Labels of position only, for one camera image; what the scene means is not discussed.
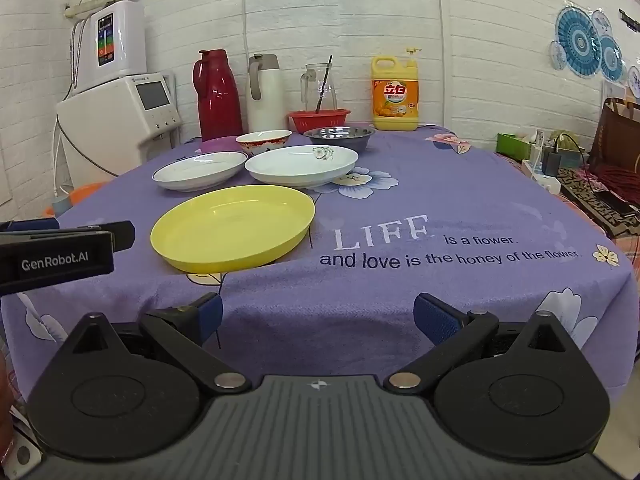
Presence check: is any yellow plastic plate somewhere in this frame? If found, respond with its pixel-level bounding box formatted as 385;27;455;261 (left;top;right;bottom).
150;184;316;271

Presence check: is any white power strip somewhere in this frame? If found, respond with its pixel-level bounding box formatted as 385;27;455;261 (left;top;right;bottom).
521;160;563;194

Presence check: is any white wall cable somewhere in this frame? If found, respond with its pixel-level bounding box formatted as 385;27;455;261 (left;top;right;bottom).
241;0;252;57

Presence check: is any white bowl red pattern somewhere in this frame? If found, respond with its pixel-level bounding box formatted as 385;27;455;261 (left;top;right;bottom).
235;130;293;157

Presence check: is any glass jar with spoon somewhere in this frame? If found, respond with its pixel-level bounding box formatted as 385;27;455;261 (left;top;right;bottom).
315;55;333;113

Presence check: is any green box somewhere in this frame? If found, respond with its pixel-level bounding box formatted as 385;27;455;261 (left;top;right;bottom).
496;132;538;158

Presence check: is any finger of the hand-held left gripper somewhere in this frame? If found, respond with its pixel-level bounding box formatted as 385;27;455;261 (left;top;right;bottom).
59;221;136;252
0;217;58;234

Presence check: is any purple floral tablecloth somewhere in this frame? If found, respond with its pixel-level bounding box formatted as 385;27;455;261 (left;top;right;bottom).
0;124;640;411

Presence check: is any white thermos jug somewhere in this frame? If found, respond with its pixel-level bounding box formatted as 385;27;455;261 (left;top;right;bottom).
248;53;287;133

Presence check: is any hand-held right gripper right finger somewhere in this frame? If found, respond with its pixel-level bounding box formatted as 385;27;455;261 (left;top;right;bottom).
384;292;583;392

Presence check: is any dark red mesh bag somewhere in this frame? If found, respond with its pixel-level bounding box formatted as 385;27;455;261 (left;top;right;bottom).
595;165;640;192

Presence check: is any steel bowl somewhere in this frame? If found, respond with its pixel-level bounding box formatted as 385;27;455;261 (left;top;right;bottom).
303;126;376;152

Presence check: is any white water purifier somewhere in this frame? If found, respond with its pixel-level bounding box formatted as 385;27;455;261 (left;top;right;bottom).
71;1;148;93

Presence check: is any yellow-green fluffy ball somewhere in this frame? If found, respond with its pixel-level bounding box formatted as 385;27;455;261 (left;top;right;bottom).
550;130;579;152

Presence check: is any red plastic basket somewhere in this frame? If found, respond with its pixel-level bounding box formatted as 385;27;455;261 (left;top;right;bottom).
288;108;351;134

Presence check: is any white plate blue rim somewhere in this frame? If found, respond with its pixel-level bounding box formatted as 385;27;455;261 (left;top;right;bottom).
152;151;248;192

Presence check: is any yellow detergent bottle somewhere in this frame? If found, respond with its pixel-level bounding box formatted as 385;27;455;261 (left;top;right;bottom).
371;48;422;132

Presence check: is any orange plastic stool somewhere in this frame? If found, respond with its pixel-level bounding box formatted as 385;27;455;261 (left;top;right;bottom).
42;182;108;218

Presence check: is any glass pitcher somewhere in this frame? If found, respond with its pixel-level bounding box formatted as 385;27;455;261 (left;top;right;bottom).
300;63;337;113

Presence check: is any white countertop appliance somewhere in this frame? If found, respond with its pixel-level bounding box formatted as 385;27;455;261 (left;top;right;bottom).
56;74;182;188

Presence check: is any black charger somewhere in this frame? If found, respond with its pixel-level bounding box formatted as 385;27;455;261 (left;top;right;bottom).
542;149;564;177

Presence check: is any white plate flower print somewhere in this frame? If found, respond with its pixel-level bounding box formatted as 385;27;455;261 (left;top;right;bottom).
244;145;360;190

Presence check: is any black beige patterned cloth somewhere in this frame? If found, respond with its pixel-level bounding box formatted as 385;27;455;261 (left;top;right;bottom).
557;167;640;238

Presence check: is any grey cable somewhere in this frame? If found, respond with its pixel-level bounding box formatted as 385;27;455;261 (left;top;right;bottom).
56;115;120;178

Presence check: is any brown paper bag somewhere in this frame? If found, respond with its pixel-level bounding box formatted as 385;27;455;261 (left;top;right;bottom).
589;97;640;173

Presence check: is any red thermos jug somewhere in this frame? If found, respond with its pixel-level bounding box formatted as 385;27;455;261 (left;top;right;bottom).
193;49;244;142

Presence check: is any medium blue paper fan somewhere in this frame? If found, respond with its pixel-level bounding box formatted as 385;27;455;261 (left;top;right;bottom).
597;35;624;82

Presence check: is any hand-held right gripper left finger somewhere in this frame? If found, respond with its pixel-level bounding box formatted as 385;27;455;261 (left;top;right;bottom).
62;292;252;393

